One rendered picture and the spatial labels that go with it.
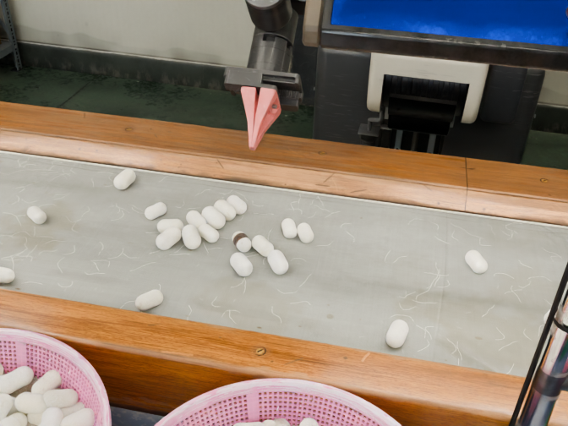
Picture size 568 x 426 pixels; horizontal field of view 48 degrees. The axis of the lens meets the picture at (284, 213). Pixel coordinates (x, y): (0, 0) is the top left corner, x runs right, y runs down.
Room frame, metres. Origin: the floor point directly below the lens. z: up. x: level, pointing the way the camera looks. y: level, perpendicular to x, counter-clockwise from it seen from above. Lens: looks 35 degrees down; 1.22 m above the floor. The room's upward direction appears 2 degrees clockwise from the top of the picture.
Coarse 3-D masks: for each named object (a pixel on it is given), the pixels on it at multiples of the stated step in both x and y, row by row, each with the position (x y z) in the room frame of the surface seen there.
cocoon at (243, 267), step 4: (232, 256) 0.58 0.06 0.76; (236, 256) 0.58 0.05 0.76; (240, 256) 0.58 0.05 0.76; (244, 256) 0.58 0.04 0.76; (232, 260) 0.58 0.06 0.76; (236, 260) 0.58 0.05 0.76; (240, 260) 0.57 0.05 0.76; (244, 260) 0.57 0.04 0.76; (248, 260) 0.58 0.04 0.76; (232, 264) 0.58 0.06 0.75; (236, 264) 0.57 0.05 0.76; (240, 264) 0.57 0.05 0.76; (244, 264) 0.57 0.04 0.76; (248, 264) 0.57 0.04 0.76; (236, 268) 0.57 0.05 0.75; (240, 268) 0.56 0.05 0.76; (244, 268) 0.56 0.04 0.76; (248, 268) 0.57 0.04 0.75; (252, 268) 0.57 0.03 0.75; (240, 272) 0.56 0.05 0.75; (244, 272) 0.56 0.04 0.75; (248, 272) 0.56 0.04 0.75
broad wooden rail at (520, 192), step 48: (0, 144) 0.85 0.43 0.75; (48, 144) 0.84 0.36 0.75; (96, 144) 0.83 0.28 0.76; (144, 144) 0.83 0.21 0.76; (192, 144) 0.84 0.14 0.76; (240, 144) 0.84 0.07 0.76; (288, 144) 0.85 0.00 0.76; (336, 144) 0.85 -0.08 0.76; (336, 192) 0.75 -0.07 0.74; (384, 192) 0.74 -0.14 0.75; (432, 192) 0.74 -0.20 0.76; (480, 192) 0.73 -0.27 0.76; (528, 192) 0.73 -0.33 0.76
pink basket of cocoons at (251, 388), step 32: (256, 384) 0.39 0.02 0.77; (288, 384) 0.39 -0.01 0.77; (320, 384) 0.39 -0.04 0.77; (192, 416) 0.36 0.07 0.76; (224, 416) 0.37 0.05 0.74; (256, 416) 0.38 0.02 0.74; (288, 416) 0.38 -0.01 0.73; (320, 416) 0.37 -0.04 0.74; (352, 416) 0.37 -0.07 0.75; (384, 416) 0.35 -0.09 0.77
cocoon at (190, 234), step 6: (186, 228) 0.63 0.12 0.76; (192, 228) 0.63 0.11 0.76; (186, 234) 0.62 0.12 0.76; (192, 234) 0.62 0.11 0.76; (198, 234) 0.62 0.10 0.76; (186, 240) 0.61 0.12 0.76; (192, 240) 0.61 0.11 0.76; (198, 240) 0.61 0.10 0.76; (186, 246) 0.61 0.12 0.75; (192, 246) 0.61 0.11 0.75; (198, 246) 0.61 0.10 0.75
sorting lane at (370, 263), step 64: (0, 192) 0.73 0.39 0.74; (64, 192) 0.73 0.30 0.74; (128, 192) 0.74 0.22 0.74; (192, 192) 0.74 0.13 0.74; (256, 192) 0.75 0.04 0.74; (0, 256) 0.59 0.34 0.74; (64, 256) 0.59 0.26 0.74; (128, 256) 0.60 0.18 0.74; (192, 256) 0.60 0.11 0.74; (256, 256) 0.61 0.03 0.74; (320, 256) 0.61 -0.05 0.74; (384, 256) 0.61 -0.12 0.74; (448, 256) 0.62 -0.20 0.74; (512, 256) 0.62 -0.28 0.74; (192, 320) 0.49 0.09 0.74; (256, 320) 0.50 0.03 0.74; (320, 320) 0.50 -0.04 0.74; (384, 320) 0.50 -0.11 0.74; (448, 320) 0.51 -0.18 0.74; (512, 320) 0.51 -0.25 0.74
